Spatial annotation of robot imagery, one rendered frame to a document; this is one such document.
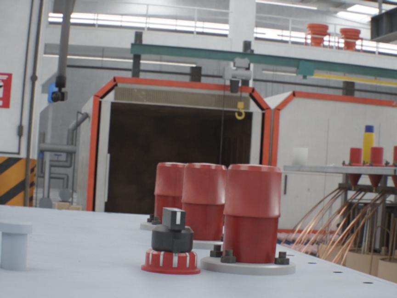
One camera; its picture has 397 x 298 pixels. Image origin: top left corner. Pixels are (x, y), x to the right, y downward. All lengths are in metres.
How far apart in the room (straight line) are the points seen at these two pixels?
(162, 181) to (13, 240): 0.83
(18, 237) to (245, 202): 0.30
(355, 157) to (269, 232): 2.96
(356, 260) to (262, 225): 2.93
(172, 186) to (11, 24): 10.13
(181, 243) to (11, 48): 10.76
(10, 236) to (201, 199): 0.53
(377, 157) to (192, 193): 2.43
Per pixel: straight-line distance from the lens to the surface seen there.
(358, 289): 0.99
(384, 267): 3.67
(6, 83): 11.70
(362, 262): 3.99
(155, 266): 1.05
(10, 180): 11.66
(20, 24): 11.80
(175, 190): 1.75
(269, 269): 1.08
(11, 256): 0.97
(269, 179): 1.10
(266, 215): 1.10
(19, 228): 0.96
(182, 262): 1.04
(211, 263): 1.10
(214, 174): 1.42
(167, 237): 1.05
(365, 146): 4.81
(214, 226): 1.43
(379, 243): 4.10
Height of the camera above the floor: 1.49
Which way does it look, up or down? 1 degrees up
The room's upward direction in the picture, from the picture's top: 4 degrees clockwise
